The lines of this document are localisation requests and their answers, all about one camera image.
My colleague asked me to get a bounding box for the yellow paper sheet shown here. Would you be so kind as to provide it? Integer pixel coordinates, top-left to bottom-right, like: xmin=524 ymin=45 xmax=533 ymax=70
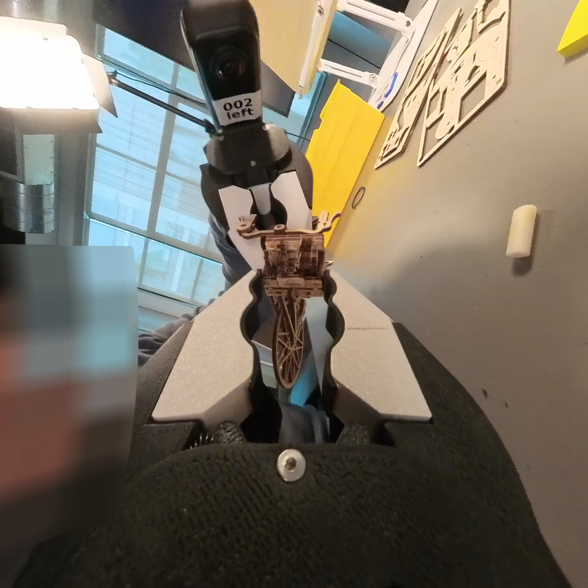
xmin=304 ymin=79 xmax=386 ymax=249

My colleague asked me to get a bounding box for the light wooden panel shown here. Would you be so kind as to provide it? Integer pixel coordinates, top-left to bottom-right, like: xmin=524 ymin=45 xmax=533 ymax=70
xmin=261 ymin=0 xmax=341 ymax=95

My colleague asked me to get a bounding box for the wooden engine block part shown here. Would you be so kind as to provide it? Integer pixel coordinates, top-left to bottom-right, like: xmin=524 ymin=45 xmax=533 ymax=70
xmin=263 ymin=231 xmax=328 ymax=300

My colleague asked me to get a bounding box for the large glass window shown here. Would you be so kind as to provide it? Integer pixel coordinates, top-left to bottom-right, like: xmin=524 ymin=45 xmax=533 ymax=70
xmin=85 ymin=23 xmax=232 ymax=318

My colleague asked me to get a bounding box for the person's grey clothing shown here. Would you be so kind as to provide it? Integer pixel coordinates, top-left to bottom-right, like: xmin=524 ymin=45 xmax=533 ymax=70
xmin=137 ymin=312 xmax=196 ymax=368

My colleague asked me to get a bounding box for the wooden bicycle model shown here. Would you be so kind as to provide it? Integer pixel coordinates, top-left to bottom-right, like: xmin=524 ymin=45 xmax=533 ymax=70
xmin=234 ymin=210 xmax=344 ymax=390

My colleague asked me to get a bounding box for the yellow sticky note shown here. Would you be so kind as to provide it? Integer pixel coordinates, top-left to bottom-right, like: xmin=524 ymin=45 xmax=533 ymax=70
xmin=557 ymin=0 xmax=588 ymax=58

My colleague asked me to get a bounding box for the silver ventilation duct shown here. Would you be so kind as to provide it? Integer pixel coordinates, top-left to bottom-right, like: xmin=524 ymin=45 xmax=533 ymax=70
xmin=0 ymin=133 xmax=58 ymax=236

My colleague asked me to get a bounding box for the white foam cylinder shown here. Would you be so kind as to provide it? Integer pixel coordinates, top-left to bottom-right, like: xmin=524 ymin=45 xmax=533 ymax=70
xmin=505 ymin=204 xmax=538 ymax=257

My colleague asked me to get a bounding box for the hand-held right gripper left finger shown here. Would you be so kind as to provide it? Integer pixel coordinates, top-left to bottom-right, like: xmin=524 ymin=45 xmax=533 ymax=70
xmin=151 ymin=269 xmax=260 ymax=422

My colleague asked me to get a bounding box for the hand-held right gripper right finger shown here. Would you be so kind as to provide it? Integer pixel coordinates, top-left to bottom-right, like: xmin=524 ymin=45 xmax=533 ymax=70
xmin=307 ymin=270 xmax=434 ymax=422

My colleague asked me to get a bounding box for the studio light panel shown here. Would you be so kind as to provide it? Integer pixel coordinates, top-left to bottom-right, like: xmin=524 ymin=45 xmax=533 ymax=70
xmin=0 ymin=16 xmax=116 ymax=135

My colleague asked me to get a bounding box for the white metal frame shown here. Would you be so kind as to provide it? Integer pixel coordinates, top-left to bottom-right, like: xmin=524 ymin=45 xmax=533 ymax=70
xmin=317 ymin=0 xmax=442 ymax=112

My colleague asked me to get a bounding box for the wooden model parts sheet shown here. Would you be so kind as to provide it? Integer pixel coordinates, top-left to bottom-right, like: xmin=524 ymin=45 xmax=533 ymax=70
xmin=416 ymin=0 xmax=512 ymax=167
xmin=374 ymin=7 xmax=465 ymax=171

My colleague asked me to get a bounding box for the black light stand pole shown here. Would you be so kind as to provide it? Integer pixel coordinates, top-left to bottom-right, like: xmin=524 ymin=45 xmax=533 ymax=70
xmin=107 ymin=69 xmax=223 ymax=138

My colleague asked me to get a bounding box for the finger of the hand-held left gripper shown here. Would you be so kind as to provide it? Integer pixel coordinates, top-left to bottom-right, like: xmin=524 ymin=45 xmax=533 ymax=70
xmin=271 ymin=172 xmax=315 ymax=231
xmin=219 ymin=185 xmax=266 ymax=273

